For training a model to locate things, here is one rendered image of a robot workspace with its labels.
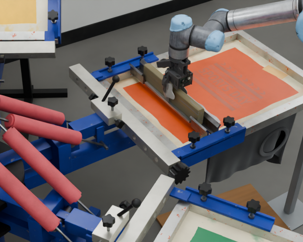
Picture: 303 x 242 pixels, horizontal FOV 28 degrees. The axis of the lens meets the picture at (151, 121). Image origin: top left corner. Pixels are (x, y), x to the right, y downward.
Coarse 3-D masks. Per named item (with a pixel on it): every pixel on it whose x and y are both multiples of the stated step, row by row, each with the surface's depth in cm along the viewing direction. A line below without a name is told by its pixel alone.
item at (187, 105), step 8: (144, 64) 242; (144, 72) 244; (152, 72) 238; (160, 72) 239; (152, 80) 240; (160, 80) 235; (160, 88) 237; (176, 96) 229; (184, 96) 226; (176, 104) 231; (184, 104) 226; (192, 104) 223; (184, 112) 228; (192, 112) 224; (200, 112) 221; (200, 120) 224
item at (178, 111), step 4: (148, 84) 243; (152, 88) 241; (156, 92) 239; (160, 96) 237; (164, 100) 235; (168, 104) 234; (172, 104) 233; (172, 108) 232; (176, 108) 231; (180, 112) 229; (184, 116) 227; (188, 120) 226
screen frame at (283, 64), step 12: (228, 36) 276; (240, 36) 277; (192, 48) 266; (252, 48) 273; (264, 48) 268; (276, 60) 263; (288, 60) 262; (288, 72) 259; (300, 72) 255; (108, 84) 242; (120, 96) 237; (132, 108) 231; (276, 108) 235; (288, 108) 235; (300, 108) 239; (144, 120) 225; (252, 120) 228; (264, 120) 228; (276, 120) 233; (156, 132) 220; (252, 132) 228; (168, 144) 215
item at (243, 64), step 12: (204, 60) 265; (216, 60) 266; (228, 60) 266; (240, 60) 266; (252, 60) 267; (240, 72) 259; (252, 72) 260; (144, 84) 250; (192, 84) 251; (132, 96) 243; (144, 96) 243; (156, 96) 243; (192, 96) 244; (144, 108) 237; (156, 108) 237
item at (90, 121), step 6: (96, 114) 219; (78, 120) 216; (84, 120) 216; (90, 120) 216; (96, 120) 216; (102, 120) 216; (72, 126) 213; (78, 126) 213; (84, 126) 213; (90, 126) 213; (96, 126) 215; (108, 126) 219; (114, 126) 221; (84, 132) 213; (90, 132) 215; (84, 138) 215
